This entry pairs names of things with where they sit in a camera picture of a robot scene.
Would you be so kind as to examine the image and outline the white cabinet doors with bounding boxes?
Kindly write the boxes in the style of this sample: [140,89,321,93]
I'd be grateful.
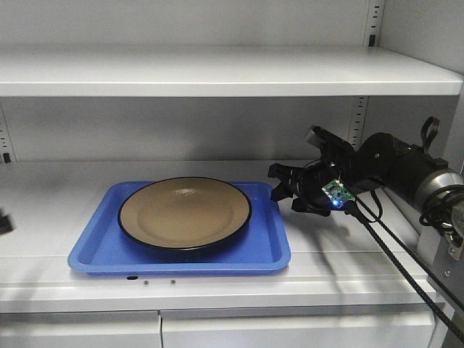
[1,312,434,347]

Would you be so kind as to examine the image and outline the black braided cable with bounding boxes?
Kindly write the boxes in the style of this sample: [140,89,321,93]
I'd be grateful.
[347,188,464,345]

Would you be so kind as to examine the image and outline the beige plate black rim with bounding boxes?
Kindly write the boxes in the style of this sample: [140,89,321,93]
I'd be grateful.
[118,177,252,250]

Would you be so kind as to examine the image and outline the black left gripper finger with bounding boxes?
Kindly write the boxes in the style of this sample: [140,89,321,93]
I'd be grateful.
[0,210,13,235]

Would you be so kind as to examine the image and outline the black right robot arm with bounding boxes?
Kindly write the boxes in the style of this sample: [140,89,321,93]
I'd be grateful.
[268,117,463,236]

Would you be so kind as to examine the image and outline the white upper cabinet shelf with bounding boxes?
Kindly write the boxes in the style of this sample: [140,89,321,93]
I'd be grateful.
[1,45,463,97]

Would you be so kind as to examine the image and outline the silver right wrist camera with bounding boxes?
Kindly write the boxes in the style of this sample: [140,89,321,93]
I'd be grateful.
[304,125,354,152]

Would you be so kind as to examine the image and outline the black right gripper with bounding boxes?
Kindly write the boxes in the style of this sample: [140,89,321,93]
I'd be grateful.
[268,161,347,216]

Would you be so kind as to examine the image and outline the blue plastic tray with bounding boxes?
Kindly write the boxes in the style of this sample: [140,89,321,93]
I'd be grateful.
[68,181,291,277]

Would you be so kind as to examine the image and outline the green circuit board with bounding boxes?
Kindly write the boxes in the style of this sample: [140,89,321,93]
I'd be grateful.
[321,179,355,210]

